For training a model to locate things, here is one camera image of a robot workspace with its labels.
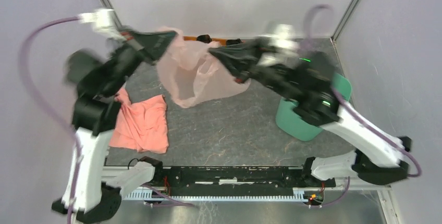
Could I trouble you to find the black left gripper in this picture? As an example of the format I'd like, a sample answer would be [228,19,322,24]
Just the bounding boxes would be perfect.
[101,26,178,97]

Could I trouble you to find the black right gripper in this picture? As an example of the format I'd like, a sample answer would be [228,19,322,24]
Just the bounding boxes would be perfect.
[208,37,303,103]

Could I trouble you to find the translucent pink trash bag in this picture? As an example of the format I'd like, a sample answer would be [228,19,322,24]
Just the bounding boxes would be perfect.
[156,27,251,108]

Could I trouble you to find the green plastic trash bin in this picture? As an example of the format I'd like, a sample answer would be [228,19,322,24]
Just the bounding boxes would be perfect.
[275,73,353,142]

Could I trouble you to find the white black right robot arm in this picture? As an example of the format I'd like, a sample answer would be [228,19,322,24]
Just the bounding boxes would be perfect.
[208,36,412,186]

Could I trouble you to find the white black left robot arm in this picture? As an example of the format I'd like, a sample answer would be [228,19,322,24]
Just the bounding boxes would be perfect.
[52,29,177,223]

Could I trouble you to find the black rolled bag back right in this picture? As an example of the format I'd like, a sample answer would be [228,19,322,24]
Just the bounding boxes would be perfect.
[225,39,242,46]

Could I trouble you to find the black rolled bag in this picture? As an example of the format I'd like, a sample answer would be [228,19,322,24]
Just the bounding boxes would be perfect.
[225,39,242,46]
[196,34,213,44]

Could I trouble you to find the black rolled bag back left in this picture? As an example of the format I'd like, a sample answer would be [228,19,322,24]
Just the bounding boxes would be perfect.
[196,34,213,44]

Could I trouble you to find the orange wooden compartment tray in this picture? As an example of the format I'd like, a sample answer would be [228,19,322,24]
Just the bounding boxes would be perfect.
[183,34,243,46]

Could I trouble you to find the salmon pink cloth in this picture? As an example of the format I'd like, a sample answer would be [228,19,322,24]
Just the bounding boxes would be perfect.
[109,88,169,154]

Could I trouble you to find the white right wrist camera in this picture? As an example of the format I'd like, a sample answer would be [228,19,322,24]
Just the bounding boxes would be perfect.
[257,24,300,67]

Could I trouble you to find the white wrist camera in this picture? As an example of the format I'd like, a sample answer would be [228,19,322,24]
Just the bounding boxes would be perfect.
[257,24,300,67]
[78,8,124,40]

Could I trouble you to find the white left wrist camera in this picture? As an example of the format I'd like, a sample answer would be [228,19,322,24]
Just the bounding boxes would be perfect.
[78,8,124,40]

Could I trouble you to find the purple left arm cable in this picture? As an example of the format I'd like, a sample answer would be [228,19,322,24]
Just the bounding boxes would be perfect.
[19,16,83,224]

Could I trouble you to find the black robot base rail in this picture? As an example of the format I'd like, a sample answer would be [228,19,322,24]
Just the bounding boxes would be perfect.
[139,156,336,197]

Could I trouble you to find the white slotted cable duct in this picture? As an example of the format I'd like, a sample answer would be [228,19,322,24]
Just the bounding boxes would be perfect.
[124,188,308,203]

